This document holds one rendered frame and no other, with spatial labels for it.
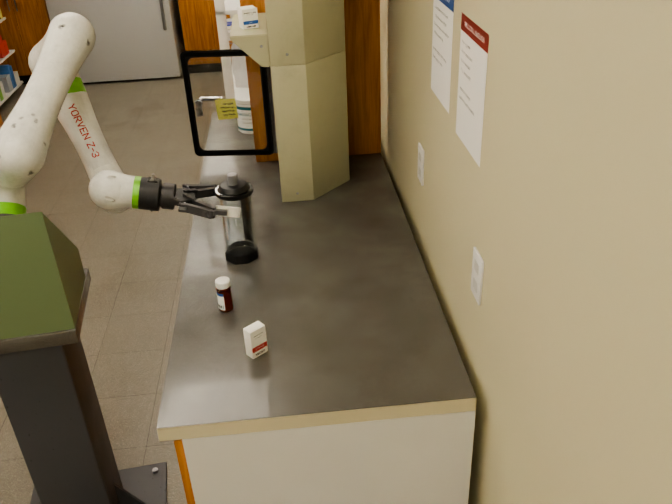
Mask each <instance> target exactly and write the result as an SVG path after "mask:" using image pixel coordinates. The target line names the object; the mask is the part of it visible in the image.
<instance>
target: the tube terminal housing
mask: <svg viewBox="0 0 672 504"><path fill-rule="evenodd" d="M265 11H266V23H267V34H268V45H269V57H270V68H271V79H272V91H273V102H274V113H275V125H276V136H277V148H278V159H279V170H280V182H281V193H282V202H292V201H305V200H315V199H316V198H318V197H320V196H322V195H324V194H325V193H327V192H329V191H331V190H333V189H334V188H336V187H338V186H340V185H342V184H343V183H345V182H347V181H349V180H350V174H349V143H348V112H347V81H346V51H345V20H344V0H265Z"/></svg>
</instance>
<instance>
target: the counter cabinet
mask: <svg viewBox="0 0 672 504"><path fill-rule="evenodd" d="M475 416H476V410H475V411H466V412H456V413H446V414H435V415H425V416H415V417H405V418H394V419H384V420H374V421H364V422H353V423H343V424H333V425H323V426H313V427H302V428H292V429H282V430H272V431H261V432H251V433H241V434H231V435H220V436H210V437H200V438H190V439H180V440H174V445H175V450H176V454H177V459H178V463H179V468H180V472H181V477H182V482H183V486H184V491H185V495H186V500H187V504H468V498H469V486H470V475H471V463H472V451H473V439H474V428H475Z"/></svg>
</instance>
